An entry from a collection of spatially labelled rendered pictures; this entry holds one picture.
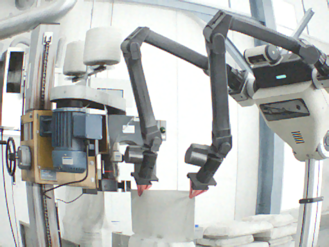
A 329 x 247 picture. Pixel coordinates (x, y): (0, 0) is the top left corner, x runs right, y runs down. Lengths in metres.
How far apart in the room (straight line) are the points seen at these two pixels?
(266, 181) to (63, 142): 6.39
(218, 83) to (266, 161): 6.56
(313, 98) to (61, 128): 1.00
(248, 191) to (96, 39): 6.19
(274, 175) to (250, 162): 0.47
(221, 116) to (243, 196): 6.33
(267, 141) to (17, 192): 4.49
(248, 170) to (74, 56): 5.95
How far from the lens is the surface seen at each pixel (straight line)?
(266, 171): 8.42
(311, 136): 2.27
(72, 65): 2.57
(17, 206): 5.18
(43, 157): 2.38
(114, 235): 3.32
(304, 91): 2.14
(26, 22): 5.03
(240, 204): 8.22
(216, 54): 1.86
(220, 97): 1.92
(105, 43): 2.34
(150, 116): 2.33
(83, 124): 2.18
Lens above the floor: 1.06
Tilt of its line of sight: 6 degrees up
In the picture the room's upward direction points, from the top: straight up
